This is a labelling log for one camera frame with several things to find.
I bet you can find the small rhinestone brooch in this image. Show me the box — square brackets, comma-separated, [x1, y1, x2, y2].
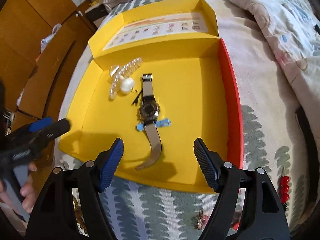
[193, 210, 209, 231]

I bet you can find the blue hair clip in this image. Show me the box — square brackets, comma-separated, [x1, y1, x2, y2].
[136, 118, 171, 132]

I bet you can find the pearl hair claw clip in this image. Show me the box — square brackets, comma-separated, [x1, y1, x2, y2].
[108, 57, 142, 100]

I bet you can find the white plastic bag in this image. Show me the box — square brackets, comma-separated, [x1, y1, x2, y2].
[41, 23, 62, 53]

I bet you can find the grey strap wristwatch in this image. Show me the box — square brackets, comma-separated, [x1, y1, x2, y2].
[135, 73, 162, 171]

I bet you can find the yellow cardboard box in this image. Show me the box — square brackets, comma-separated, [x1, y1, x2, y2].
[59, 0, 244, 193]

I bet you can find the red gourd santa ornament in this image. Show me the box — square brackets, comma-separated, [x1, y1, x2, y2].
[231, 211, 242, 231]

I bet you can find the person left hand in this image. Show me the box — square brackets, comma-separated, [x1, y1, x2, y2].
[1, 174, 37, 215]

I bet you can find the black hair pin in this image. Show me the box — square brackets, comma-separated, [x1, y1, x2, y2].
[132, 90, 142, 106]

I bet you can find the light blue floral duvet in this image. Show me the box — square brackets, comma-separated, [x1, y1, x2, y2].
[229, 0, 319, 140]

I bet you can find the red berry hair clip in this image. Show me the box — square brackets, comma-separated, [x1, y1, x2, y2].
[278, 167, 290, 209]

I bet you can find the bedside nightstand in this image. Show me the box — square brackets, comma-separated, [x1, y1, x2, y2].
[85, 0, 109, 28]

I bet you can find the white garlic shaped ornament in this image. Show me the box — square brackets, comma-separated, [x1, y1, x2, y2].
[119, 75, 135, 95]

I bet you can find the leaf pattern bed sheet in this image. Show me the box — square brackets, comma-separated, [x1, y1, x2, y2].
[100, 0, 317, 239]

